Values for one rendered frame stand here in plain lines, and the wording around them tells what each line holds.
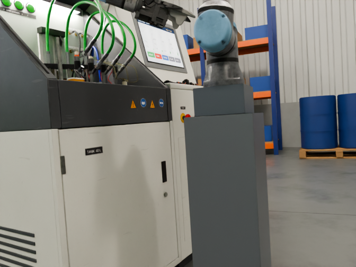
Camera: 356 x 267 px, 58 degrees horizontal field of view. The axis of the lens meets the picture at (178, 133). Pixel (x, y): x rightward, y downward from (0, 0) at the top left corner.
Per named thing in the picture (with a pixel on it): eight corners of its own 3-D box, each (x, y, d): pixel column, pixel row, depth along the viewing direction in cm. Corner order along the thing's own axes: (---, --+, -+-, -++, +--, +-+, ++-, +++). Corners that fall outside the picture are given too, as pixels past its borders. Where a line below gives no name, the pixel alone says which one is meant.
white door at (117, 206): (75, 334, 107) (59, 129, 104) (71, 332, 108) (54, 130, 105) (179, 257, 162) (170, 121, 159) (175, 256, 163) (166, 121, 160)
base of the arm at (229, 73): (248, 87, 122) (247, 60, 122) (240, 83, 108) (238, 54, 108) (210, 90, 128) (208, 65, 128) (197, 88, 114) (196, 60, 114)
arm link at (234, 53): (240, 61, 122) (238, 25, 121) (236, 55, 109) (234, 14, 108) (209, 64, 125) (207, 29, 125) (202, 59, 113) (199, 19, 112)
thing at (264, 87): (282, 149, 686) (275, 6, 672) (278, 154, 607) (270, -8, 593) (164, 152, 795) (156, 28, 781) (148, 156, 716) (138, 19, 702)
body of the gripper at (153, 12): (163, 29, 123) (133, 18, 121) (170, 7, 123) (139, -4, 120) (167, 26, 116) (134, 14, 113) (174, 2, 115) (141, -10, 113)
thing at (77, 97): (62, 128, 106) (58, 79, 105) (53, 128, 108) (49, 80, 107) (168, 121, 158) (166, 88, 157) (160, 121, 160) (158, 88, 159)
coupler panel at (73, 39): (72, 78, 173) (68, 19, 171) (68, 78, 174) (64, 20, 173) (91, 79, 184) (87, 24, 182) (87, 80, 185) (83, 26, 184)
